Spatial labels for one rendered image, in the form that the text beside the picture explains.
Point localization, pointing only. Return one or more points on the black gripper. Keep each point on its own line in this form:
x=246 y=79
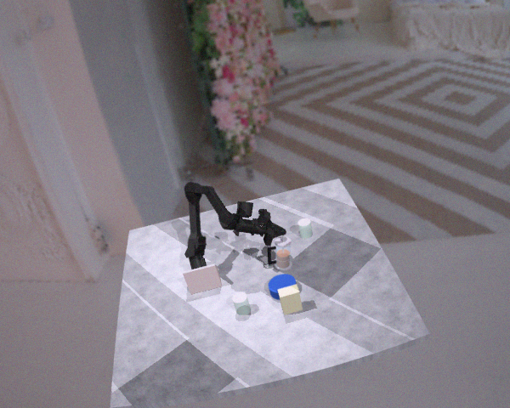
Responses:
x=272 y=231

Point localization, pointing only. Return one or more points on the french press coffee maker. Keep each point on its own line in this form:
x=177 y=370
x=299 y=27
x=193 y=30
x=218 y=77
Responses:
x=282 y=249

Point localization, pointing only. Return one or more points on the beige rectangular block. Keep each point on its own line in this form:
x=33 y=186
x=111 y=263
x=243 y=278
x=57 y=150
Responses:
x=290 y=299

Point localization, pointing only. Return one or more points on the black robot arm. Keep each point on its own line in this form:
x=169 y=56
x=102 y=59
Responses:
x=228 y=221

